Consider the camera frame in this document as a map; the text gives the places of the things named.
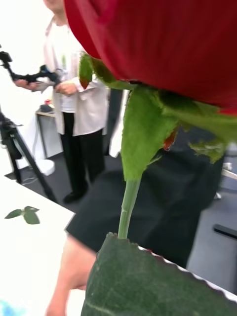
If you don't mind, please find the person's right hand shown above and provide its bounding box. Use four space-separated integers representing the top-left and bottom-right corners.
14 78 38 91

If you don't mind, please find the black tripod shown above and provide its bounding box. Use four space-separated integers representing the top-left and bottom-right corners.
0 106 59 203

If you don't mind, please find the person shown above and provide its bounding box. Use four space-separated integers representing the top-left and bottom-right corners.
14 0 110 204
65 88 228 270

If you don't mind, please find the black hand-held device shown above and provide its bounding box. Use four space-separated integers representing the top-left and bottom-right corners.
0 50 61 86

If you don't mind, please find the white desk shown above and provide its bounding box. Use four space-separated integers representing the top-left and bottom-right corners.
35 110 64 159

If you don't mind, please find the pale blue flower with leaves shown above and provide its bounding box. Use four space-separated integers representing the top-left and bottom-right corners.
0 299 24 316

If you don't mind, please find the red rose with green stem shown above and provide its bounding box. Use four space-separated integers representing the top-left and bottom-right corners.
63 0 237 316

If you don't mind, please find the green three-leaf twig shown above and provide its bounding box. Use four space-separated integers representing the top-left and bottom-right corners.
4 205 40 225

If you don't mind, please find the white round stand base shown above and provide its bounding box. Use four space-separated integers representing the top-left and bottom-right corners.
31 159 56 177

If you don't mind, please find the person's hand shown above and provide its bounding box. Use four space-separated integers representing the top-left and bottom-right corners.
45 234 97 316

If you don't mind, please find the person's left hand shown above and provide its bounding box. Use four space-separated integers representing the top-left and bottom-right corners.
55 80 79 96

